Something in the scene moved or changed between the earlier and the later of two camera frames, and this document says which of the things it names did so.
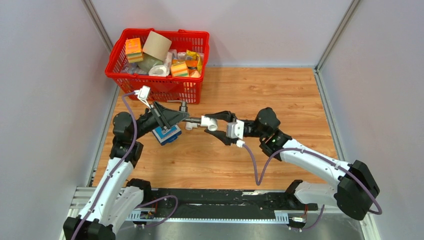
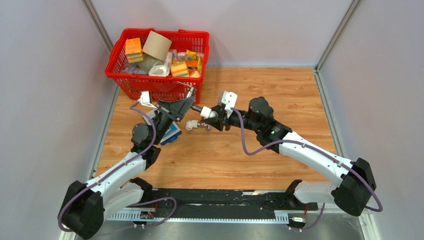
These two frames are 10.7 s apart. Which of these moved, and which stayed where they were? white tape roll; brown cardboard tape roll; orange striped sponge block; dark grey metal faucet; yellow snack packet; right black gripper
Moved: right black gripper; dark grey metal faucet
Stayed: orange striped sponge block; yellow snack packet; white tape roll; brown cardboard tape roll
